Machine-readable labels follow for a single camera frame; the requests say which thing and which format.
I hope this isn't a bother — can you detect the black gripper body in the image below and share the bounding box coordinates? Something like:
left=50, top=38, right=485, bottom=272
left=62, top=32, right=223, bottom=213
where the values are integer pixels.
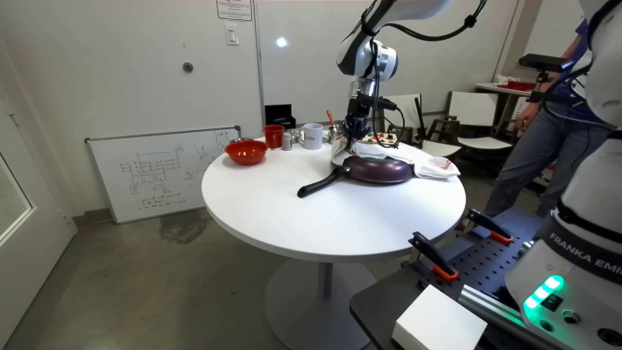
left=344, top=93, right=380, bottom=134

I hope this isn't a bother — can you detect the white towel with red stripes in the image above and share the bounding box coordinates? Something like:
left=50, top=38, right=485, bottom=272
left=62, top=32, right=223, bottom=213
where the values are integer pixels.
left=330, top=137, right=462, bottom=182

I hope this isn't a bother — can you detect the black frying pan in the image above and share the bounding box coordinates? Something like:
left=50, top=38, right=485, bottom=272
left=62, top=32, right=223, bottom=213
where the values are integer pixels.
left=295, top=153, right=415, bottom=200

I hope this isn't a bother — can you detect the person's hand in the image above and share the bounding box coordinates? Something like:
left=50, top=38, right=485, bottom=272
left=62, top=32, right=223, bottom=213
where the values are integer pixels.
left=515, top=101, right=546, bottom=137

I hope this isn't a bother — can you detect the steel pot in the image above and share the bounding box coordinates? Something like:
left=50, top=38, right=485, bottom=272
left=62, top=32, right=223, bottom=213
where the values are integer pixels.
left=324, top=122, right=345, bottom=145

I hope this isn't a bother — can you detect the wooden busy board toy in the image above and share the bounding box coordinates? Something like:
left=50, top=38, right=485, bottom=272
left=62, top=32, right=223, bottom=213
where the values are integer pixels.
left=361, top=130, right=402, bottom=147

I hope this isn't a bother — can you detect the white mug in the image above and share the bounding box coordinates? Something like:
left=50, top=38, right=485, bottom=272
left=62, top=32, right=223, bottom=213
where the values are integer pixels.
left=297, top=122, right=326, bottom=151

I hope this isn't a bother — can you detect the black box with label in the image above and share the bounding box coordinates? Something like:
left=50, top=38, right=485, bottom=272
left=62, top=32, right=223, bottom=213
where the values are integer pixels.
left=264, top=102, right=297, bottom=128

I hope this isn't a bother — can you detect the red cup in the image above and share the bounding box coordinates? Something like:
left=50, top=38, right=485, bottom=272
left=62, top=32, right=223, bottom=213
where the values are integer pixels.
left=262, top=122, right=285, bottom=151

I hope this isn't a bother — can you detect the white chair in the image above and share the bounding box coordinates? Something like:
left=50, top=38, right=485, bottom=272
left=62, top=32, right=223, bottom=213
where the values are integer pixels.
left=445, top=89, right=515, bottom=155
left=386, top=93, right=464, bottom=159

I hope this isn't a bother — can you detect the red bowl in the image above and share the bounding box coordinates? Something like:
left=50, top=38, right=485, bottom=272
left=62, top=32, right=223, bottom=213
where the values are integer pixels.
left=223, top=137, right=270, bottom=167

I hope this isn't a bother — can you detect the black clamp with orange tip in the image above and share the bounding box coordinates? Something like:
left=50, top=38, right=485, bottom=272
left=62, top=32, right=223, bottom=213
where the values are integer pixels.
left=464, top=206, right=517, bottom=246
left=408, top=229, right=460, bottom=283

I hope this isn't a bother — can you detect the white desk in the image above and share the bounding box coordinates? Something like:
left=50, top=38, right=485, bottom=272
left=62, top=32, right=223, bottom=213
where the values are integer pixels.
left=472, top=73, right=540, bottom=101

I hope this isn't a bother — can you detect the person in jeans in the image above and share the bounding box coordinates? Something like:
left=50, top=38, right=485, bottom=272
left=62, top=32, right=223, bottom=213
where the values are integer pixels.
left=482, top=17, right=618, bottom=221

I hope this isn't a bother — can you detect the black perforated cart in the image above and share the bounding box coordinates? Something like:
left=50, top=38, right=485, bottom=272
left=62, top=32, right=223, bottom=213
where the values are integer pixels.
left=347, top=206, right=622, bottom=350

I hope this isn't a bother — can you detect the whiteboard with drawings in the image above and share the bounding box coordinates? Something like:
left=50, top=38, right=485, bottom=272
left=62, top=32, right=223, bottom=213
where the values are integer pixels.
left=83, top=124, right=242, bottom=225

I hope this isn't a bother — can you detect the black flat device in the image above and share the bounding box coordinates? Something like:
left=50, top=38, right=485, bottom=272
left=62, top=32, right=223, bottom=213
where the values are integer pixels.
left=517, top=50, right=575, bottom=75

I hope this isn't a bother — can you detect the white box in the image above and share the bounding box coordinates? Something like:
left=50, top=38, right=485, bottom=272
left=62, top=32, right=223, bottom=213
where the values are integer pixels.
left=390, top=283, right=489, bottom=350

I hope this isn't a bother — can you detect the white door with window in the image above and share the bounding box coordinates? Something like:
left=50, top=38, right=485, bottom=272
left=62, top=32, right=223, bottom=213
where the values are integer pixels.
left=0, top=95, right=77, bottom=346

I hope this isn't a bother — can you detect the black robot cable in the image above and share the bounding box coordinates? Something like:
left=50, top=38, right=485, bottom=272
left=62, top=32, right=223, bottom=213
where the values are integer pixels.
left=380, top=0, right=489, bottom=132

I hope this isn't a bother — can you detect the white light switch plate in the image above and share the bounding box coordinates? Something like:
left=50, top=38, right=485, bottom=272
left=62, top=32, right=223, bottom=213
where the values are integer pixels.
left=223, top=23, right=242, bottom=48

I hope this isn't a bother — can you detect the paper wall sign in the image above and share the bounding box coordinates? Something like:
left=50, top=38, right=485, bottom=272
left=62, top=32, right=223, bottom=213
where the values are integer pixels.
left=213, top=0, right=254, bottom=23

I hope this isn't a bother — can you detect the white table pedestal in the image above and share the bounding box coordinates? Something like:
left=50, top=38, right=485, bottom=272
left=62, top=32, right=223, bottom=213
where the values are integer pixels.
left=262, top=258, right=379, bottom=350

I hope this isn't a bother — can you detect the aluminium rail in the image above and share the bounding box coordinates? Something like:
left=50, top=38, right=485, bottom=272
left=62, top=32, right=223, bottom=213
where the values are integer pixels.
left=456, top=281, right=540, bottom=334

